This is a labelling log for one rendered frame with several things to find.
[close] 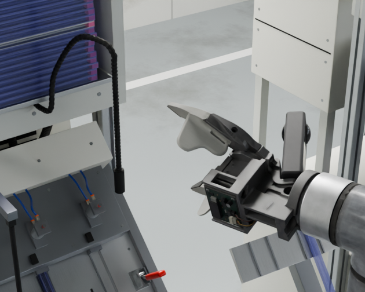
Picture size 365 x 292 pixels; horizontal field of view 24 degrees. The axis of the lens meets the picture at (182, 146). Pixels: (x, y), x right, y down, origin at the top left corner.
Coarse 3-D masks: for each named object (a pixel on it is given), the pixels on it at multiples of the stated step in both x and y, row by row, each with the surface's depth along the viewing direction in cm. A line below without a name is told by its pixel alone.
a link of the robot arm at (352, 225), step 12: (348, 192) 92; (360, 192) 92; (336, 204) 92; (348, 204) 91; (360, 204) 91; (336, 216) 92; (348, 216) 91; (360, 216) 90; (336, 228) 92; (348, 228) 91; (360, 228) 90; (336, 240) 93; (348, 240) 92; (360, 240) 90; (360, 252) 91; (360, 264) 92
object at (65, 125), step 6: (54, 126) 172; (60, 126) 173; (66, 126) 173; (30, 132) 169; (36, 132) 170; (54, 132) 172; (18, 138) 168; (24, 138) 169; (30, 138) 169; (36, 138) 170; (0, 144) 166; (6, 144) 167; (18, 144) 168; (0, 150) 166
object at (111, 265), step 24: (120, 240) 161; (72, 264) 155; (96, 264) 157; (120, 264) 159; (0, 288) 148; (24, 288) 150; (72, 288) 154; (96, 288) 155; (120, 288) 157; (144, 288) 159
